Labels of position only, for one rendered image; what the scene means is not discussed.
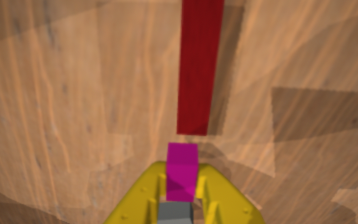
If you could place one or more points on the grey rectangular block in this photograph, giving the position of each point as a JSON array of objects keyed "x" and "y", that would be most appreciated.
[{"x": 177, "y": 212}]

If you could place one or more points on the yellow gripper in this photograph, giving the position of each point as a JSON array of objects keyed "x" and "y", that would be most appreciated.
[{"x": 223, "y": 203}]

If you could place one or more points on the magenta rectangular block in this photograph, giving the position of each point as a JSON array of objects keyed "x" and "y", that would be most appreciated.
[{"x": 181, "y": 171}]

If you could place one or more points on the red rod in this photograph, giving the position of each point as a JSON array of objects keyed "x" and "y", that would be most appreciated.
[{"x": 200, "y": 33}]

